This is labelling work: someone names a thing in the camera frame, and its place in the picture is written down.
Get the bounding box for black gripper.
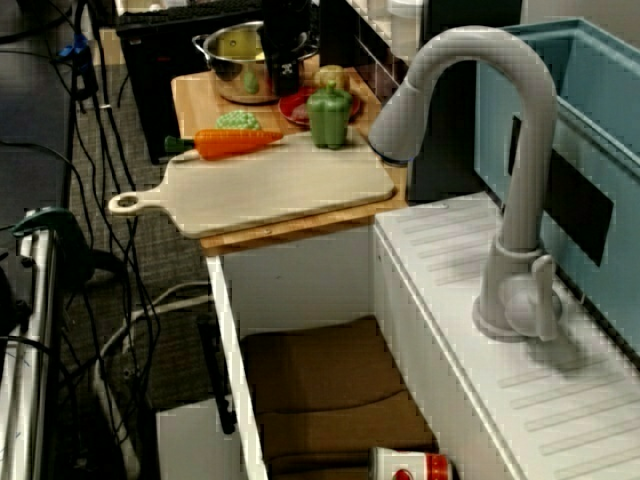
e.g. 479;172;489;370
259;28;311;97

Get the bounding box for orange toy carrot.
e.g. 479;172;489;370
163;128;285;161

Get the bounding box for red plate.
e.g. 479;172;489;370
278;87;362;129

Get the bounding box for beige toy potato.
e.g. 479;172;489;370
312;64;348;94

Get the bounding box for green toy bell pepper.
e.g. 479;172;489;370
305;82;353;150

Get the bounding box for steel pot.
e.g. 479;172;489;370
192;20;321;106

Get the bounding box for green toy grapes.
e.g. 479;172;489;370
215;110;262;132

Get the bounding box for wooden countertop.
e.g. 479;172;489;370
170;67;409;256

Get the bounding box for dark tile backsplash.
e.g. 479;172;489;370
319;0;411;91

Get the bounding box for pale wooden cutting board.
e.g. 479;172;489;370
107;130;399;240

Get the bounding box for plain white jar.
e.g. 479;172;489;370
387;0;426;51

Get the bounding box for black box cabinet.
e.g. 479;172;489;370
115;0;274;165

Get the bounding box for black upright panel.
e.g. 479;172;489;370
407;0;521;204

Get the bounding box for white toy sink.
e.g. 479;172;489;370
207;192;640;480

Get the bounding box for dark grey desk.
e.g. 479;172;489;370
0;44;76;236

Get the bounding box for grey toy faucet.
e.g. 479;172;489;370
368;27;564;344

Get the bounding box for green clamp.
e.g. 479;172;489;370
10;207;99;284

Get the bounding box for teal plastic bin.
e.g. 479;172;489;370
474;18;640;361

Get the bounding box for grey toy dishwasher panel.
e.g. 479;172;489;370
157;402;241;480

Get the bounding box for red white tomato can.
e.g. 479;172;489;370
368;446;454;480

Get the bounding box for blue cable connector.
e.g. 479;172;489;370
58;33;90;60

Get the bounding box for black cable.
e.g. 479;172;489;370
97;19;166;441

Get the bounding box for white cable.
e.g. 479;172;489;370
94;282;211;480

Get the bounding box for black cabinet handle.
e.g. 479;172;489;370
196;314;239;435

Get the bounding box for aluminium frame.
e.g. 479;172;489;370
0;234;59;480

